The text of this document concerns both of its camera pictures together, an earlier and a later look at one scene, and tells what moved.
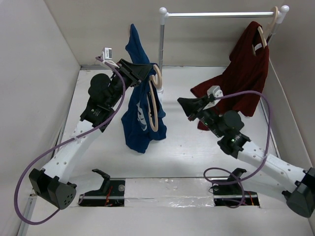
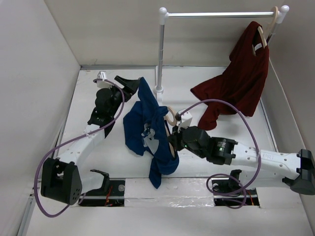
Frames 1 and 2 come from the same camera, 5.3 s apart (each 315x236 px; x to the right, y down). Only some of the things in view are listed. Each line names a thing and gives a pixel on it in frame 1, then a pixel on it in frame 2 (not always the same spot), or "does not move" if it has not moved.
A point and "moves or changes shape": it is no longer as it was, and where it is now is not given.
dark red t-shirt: x=247 y=71 does not move
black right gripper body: x=208 y=118 → x=179 y=143
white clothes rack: x=163 y=14 does not move
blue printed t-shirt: x=143 y=120 moves or changes shape
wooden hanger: x=153 y=83 → x=168 y=128
